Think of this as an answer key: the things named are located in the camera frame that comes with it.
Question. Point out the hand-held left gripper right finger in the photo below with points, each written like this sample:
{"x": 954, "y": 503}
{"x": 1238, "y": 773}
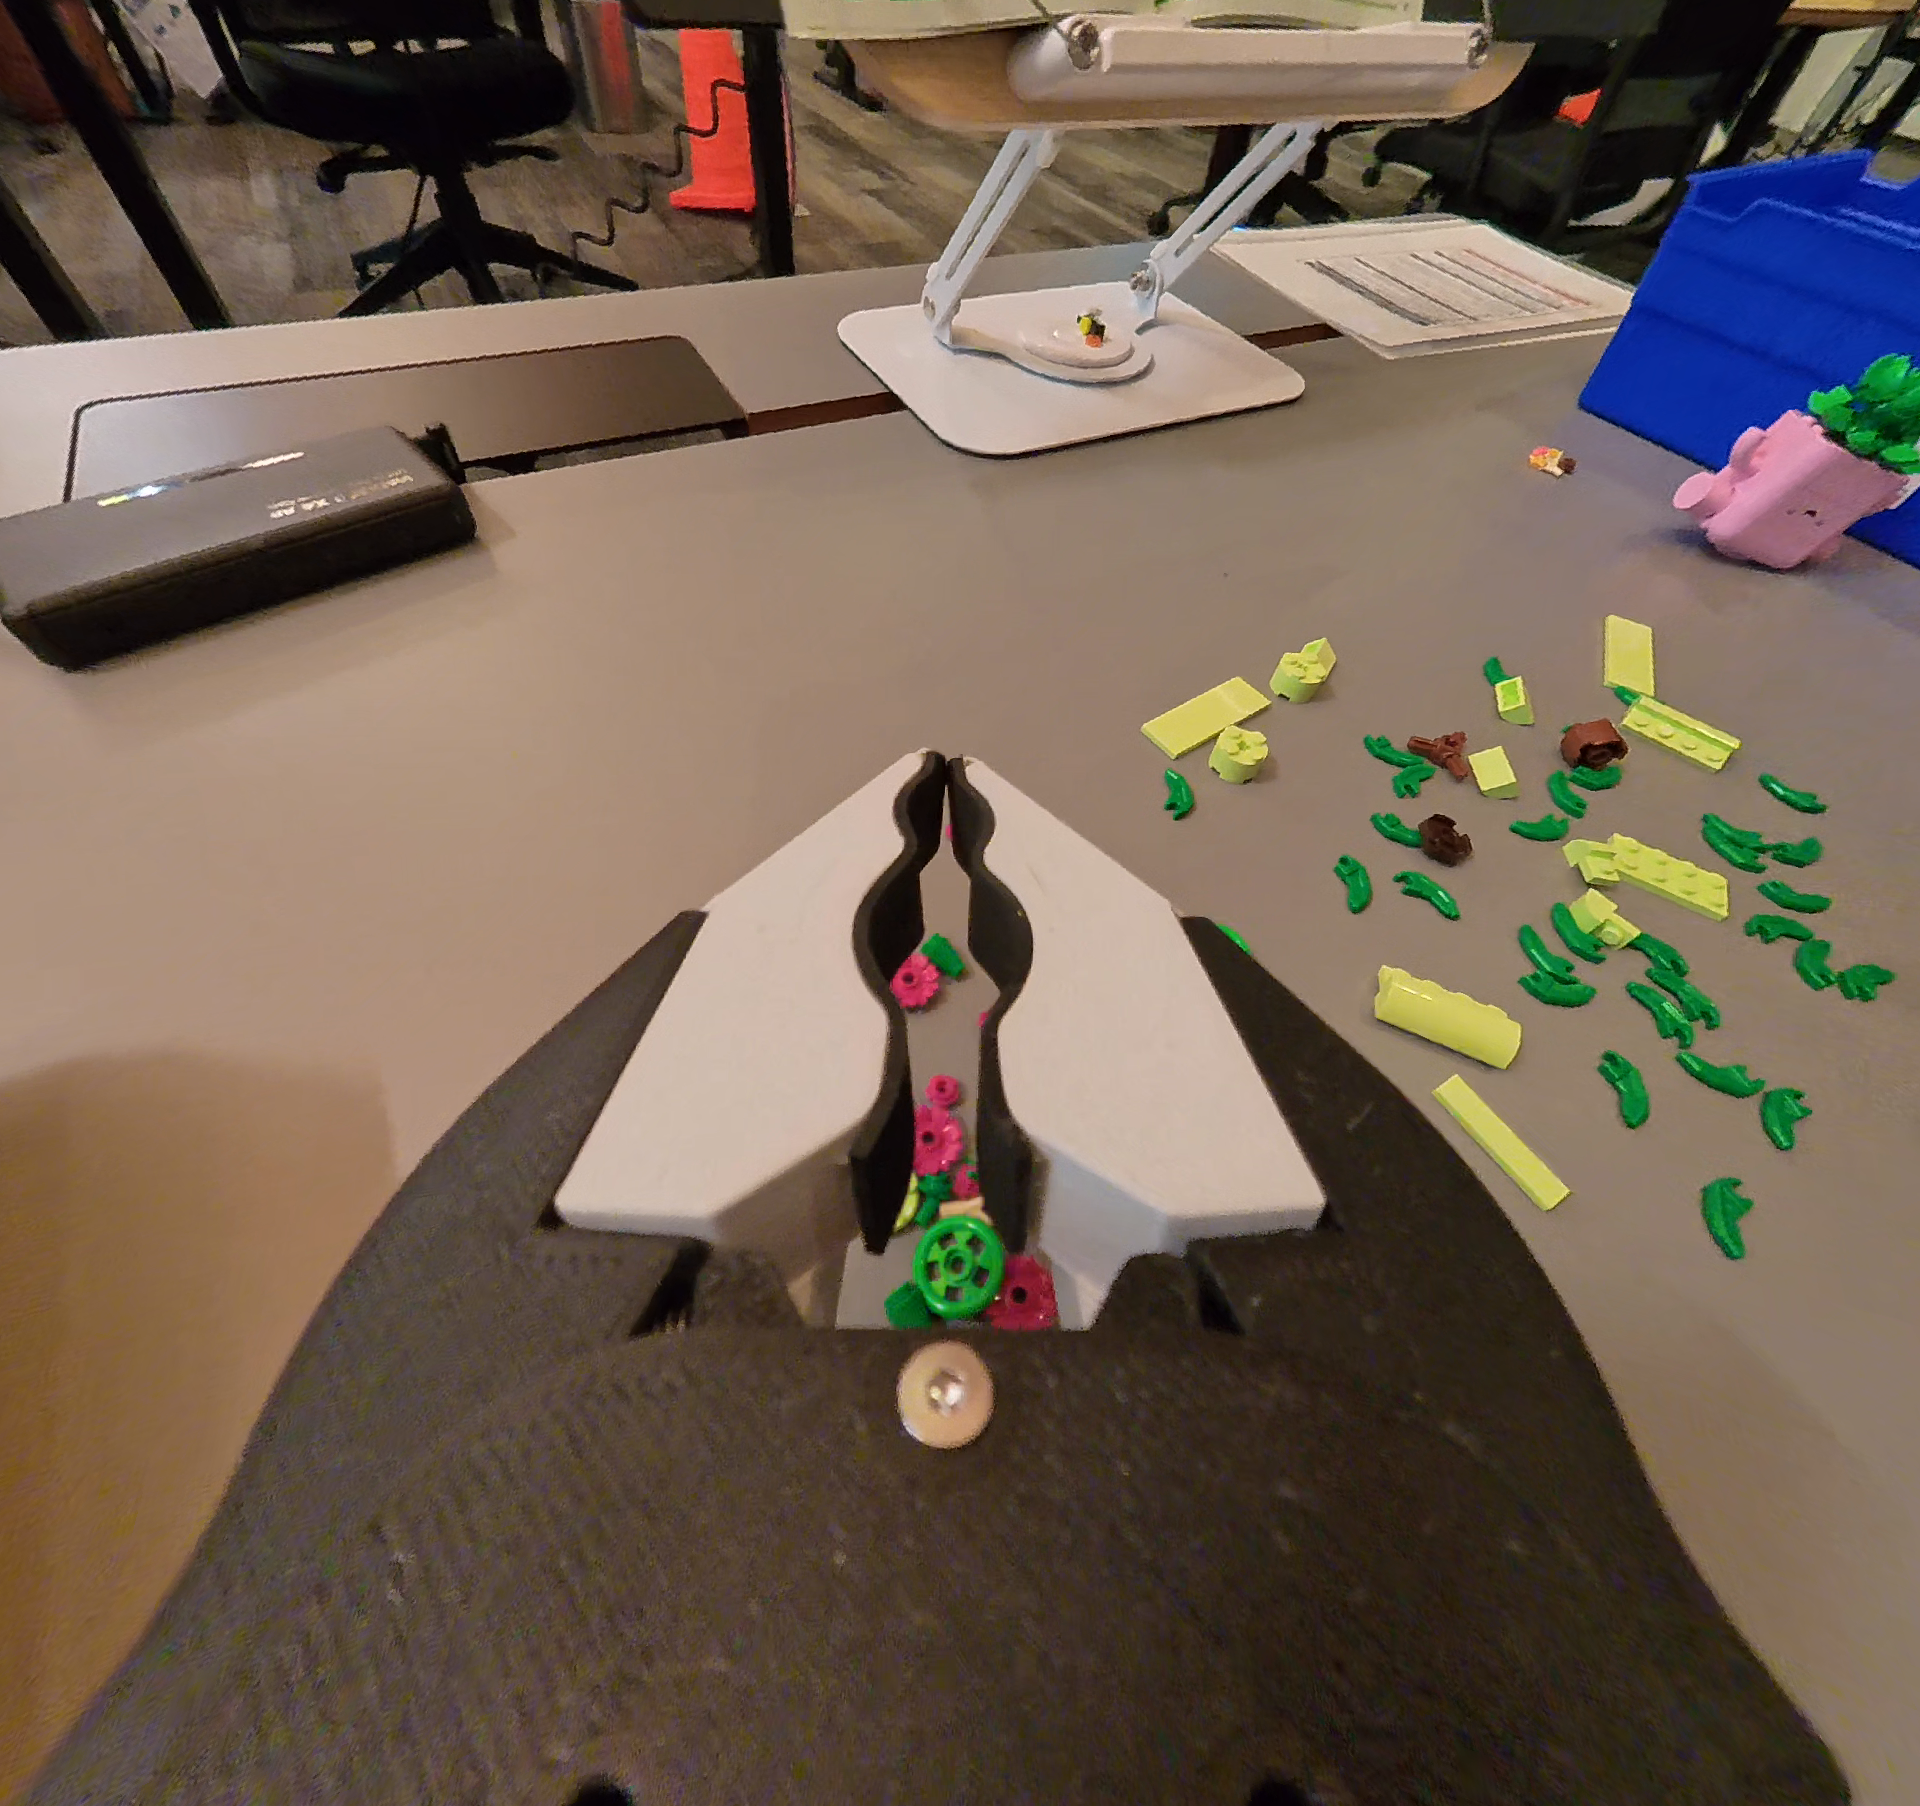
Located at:
{"x": 1156, "y": 1086}

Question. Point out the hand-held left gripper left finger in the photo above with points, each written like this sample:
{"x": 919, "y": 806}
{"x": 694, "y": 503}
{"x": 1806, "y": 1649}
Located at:
{"x": 736, "y": 1086}

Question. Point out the pile of small flower pieces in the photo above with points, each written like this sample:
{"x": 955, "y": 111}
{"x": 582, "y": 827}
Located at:
{"x": 916, "y": 980}

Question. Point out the lime slope toy brick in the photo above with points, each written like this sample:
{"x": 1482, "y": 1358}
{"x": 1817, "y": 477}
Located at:
{"x": 1448, "y": 1018}

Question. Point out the small lime single-stud brick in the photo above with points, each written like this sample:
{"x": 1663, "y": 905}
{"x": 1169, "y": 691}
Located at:
{"x": 1588, "y": 858}

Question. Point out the green toy wheel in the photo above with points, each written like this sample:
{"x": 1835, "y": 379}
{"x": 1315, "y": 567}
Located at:
{"x": 958, "y": 1219}

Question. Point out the lime round toy brick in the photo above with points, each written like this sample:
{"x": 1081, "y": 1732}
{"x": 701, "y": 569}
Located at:
{"x": 1238, "y": 753}
{"x": 1305, "y": 666}

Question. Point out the narrow lime toy tile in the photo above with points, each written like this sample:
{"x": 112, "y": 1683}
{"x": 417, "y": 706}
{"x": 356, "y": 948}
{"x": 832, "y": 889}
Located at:
{"x": 1500, "y": 1143}

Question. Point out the large lime toy tile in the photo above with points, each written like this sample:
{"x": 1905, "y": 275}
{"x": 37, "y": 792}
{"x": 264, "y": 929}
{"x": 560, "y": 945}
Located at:
{"x": 1205, "y": 718}

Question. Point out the dark brown round toy piece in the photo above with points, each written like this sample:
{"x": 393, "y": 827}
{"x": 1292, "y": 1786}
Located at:
{"x": 1448, "y": 841}

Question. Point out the small square lime tile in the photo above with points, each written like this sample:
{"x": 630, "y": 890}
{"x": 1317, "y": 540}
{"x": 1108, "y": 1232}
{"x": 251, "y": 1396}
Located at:
{"x": 1627, "y": 653}
{"x": 1493, "y": 770}

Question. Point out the small lime curved piece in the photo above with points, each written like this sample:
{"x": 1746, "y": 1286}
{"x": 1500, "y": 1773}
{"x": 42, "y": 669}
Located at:
{"x": 1599, "y": 920}

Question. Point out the small lime hollow plate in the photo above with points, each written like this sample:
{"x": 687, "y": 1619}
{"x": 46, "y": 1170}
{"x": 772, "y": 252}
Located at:
{"x": 1514, "y": 695}

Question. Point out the lime studded toy plate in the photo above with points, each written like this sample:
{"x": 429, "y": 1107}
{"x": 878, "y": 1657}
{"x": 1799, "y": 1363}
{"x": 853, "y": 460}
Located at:
{"x": 1666, "y": 878}
{"x": 1679, "y": 732}

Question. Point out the dark brown toy stump piece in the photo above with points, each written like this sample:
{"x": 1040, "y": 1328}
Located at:
{"x": 1595, "y": 742}

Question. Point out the scattered green leaf pieces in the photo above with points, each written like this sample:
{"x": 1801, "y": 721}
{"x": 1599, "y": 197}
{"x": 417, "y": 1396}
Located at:
{"x": 1729, "y": 1217}

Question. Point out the white book stand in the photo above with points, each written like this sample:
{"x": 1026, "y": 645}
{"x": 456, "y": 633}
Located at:
{"x": 1020, "y": 404}

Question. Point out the flat black power bank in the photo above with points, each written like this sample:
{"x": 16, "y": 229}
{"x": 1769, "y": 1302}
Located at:
{"x": 226, "y": 545}

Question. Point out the laminated paper sheet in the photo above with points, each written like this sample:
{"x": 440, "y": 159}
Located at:
{"x": 1441, "y": 284}

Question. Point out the pink toy pot with plant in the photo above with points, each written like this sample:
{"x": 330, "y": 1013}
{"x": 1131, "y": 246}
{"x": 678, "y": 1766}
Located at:
{"x": 1786, "y": 494}

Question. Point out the orange traffic cone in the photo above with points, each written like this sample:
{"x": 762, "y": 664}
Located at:
{"x": 713, "y": 125}

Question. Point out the blue storage bin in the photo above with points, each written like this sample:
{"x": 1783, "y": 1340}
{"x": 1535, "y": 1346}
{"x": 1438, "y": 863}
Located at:
{"x": 1772, "y": 320}

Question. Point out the silver metal trash can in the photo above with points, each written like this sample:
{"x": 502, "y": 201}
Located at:
{"x": 609, "y": 67}

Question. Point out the black office chair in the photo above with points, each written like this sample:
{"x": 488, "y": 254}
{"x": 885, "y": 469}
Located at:
{"x": 407, "y": 88}

